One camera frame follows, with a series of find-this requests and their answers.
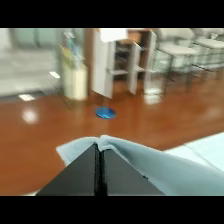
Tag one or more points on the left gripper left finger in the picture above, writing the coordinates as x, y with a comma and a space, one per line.
81, 176

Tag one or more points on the white shelf unit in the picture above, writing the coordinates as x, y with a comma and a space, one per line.
103, 66

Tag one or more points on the light blue shirt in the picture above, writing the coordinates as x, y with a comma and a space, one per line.
173, 173

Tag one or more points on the grey chair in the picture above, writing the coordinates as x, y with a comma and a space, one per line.
210, 43
176, 50

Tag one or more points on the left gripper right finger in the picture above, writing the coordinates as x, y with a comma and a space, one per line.
125, 178

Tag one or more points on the blue round object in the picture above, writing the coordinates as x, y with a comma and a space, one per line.
105, 112

